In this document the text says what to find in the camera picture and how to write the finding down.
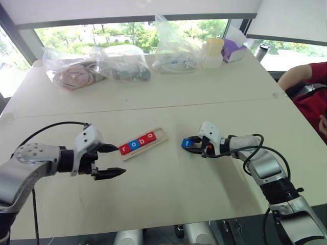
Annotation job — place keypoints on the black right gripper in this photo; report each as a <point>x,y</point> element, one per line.
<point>207,149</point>

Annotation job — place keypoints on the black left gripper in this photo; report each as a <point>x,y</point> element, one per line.
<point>88,160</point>

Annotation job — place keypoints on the blue letter t block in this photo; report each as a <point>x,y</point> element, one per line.
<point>186,143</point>

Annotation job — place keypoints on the red tile letter b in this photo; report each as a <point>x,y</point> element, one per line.
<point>142,141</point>

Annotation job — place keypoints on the red tile letter o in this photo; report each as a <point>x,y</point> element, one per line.
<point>151,136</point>

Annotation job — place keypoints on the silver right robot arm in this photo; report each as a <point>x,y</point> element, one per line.
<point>265,163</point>

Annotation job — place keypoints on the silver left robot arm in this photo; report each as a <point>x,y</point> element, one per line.
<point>28,163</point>

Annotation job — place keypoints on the person's bare forearm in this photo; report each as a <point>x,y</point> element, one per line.
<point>293,76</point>

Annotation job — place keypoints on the red tile letter r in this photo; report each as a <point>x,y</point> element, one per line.
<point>124,149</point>

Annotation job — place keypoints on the blue tile letter o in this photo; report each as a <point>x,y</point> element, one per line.
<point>133,145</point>

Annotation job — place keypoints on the wooden letter tray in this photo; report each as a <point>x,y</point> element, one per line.
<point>158,139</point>

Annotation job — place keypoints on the silver rounded robot leg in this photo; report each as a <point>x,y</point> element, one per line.
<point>199,233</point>
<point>129,237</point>

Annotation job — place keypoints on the person's bare hand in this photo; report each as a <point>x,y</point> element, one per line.
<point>324,127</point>

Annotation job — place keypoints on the clear plastic container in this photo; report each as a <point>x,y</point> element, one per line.
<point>212,62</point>

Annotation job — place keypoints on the plastic bag with pink cloth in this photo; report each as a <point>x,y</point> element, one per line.
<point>71,76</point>

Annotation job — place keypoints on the plastic bag with grey items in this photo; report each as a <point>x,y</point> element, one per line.
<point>127,69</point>

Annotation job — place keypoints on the purple tissue box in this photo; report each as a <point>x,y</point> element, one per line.
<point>233,53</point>

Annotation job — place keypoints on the yellow plastic cup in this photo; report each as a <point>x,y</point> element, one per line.
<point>214,47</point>

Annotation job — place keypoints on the silver tumbler with black lid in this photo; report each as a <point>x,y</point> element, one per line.
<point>262,53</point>

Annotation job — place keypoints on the white tissue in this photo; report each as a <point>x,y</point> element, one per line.
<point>236,35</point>

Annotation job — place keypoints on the black chair with silver armrest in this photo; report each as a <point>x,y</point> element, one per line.
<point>299,89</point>

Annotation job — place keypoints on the person in red shirt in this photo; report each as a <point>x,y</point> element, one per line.
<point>311,107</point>

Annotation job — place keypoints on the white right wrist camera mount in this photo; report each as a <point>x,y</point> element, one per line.
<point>212,132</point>

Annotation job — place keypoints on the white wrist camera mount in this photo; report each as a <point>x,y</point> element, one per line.
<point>212,132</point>
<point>88,137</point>

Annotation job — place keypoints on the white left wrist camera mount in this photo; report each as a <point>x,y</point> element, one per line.
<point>88,137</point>

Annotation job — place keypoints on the black metal bracket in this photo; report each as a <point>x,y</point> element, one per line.
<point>233,231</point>

